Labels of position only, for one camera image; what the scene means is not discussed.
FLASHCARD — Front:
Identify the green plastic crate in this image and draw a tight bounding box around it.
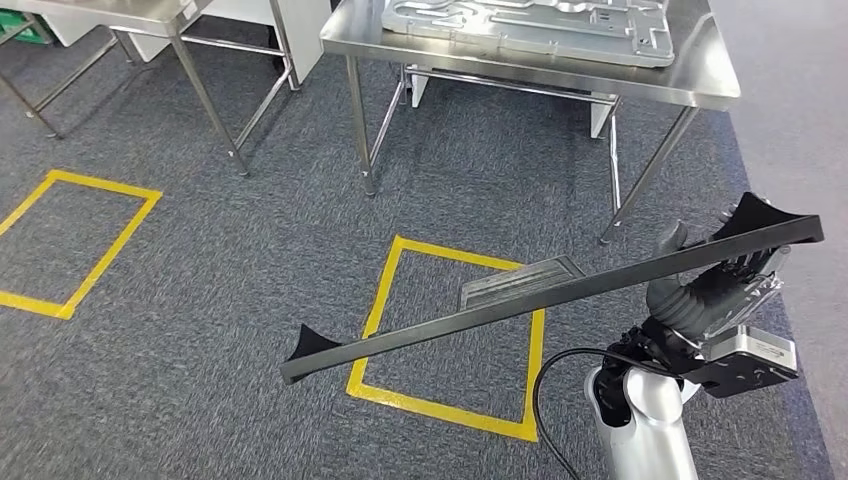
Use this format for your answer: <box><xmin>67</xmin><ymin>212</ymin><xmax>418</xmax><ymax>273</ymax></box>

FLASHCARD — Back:
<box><xmin>0</xmin><ymin>9</ymin><xmax>53</xmax><ymax>46</ymax></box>

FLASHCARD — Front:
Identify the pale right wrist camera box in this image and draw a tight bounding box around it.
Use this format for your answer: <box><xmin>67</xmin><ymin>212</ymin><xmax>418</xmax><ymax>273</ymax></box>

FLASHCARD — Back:
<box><xmin>702</xmin><ymin>323</ymin><xmax>800</xmax><ymax>374</ymax></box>

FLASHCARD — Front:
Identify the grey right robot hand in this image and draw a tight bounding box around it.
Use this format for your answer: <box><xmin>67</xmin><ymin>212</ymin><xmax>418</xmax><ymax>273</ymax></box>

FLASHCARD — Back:
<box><xmin>653</xmin><ymin>221</ymin><xmax>791</xmax><ymax>339</ymax></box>

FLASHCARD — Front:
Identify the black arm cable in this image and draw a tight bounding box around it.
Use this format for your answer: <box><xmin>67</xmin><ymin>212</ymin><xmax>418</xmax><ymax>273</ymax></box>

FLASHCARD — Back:
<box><xmin>531</xmin><ymin>347</ymin><xmax>664</xmax><ymax>480</ymax></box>

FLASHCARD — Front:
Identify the steel table with black parts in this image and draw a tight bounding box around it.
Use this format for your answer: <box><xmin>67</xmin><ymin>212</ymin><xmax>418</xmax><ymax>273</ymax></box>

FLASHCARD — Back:
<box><xmin>0</xmin><ymin>0</ymin><xmax>303</xmax><ymax>180</ymax></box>

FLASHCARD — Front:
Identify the stainless steel workbench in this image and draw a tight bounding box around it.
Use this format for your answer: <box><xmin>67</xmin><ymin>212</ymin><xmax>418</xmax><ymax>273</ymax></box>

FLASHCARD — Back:
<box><xmin>319</xmin><ymin>0</ymin><xmax>742</xmax><ymax>248</ymax></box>

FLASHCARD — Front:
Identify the black plastic panel part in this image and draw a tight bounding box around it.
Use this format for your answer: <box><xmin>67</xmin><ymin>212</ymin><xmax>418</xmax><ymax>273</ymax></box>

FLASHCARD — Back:
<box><xmin>279</xmin><ymin>192</ymin><xmax>826</xmax><ymax>386</ymax></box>

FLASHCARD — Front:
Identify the embossed grey metal plate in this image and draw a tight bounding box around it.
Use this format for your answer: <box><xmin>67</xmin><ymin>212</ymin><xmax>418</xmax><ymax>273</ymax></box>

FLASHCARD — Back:
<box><xmin>380</xmin><ymin>0</ymin><xmax>677</xmax><ymax>70</ymax></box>

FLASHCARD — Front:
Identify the yellow floor tape square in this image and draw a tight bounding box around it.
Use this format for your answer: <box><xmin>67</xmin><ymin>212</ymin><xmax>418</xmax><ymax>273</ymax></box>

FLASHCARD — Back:
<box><xmin>0</xmin><ymin>168</ymin><xmax>164</xmax><ymax>322</ymax></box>
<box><xmin>345</xmin><ymin>234</ymin><xmax>547</xmax><ymax>444</ymax></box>

